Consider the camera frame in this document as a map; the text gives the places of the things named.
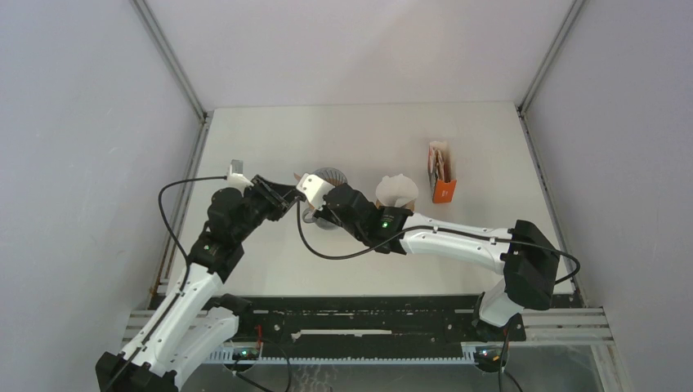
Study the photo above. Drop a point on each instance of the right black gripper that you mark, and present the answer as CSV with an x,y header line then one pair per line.
x,y
324,213

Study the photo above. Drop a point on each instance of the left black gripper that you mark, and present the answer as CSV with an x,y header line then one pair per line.
x,y
279,198

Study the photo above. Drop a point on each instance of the grey ribbed dripper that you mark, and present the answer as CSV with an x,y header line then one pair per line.
x,y
331,175

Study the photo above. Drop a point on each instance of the grey glass carafe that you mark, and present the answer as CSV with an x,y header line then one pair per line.
x,y
314,216

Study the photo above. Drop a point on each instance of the white paper coffee filter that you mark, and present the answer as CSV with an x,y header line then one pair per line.
x,y
396,191

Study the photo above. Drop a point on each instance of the orange coffee filter box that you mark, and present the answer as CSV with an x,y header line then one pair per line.
x,y
441,172

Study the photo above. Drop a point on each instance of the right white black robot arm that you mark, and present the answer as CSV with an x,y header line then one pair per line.
x,y
522,255

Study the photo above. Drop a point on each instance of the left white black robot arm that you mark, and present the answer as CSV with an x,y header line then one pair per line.
x,y
167,350

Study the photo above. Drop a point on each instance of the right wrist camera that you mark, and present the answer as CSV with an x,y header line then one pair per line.
x,y
314,188

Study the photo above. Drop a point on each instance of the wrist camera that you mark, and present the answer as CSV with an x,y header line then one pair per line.
x,y
314,188
235,177

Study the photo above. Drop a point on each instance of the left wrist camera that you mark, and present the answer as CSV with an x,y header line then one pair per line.
x,y
235,177

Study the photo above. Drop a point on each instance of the black mounting base plate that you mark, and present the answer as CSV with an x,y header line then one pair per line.
x,y
370,324

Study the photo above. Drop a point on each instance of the white cable duct strip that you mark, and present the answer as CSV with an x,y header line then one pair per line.
x,y
227,355

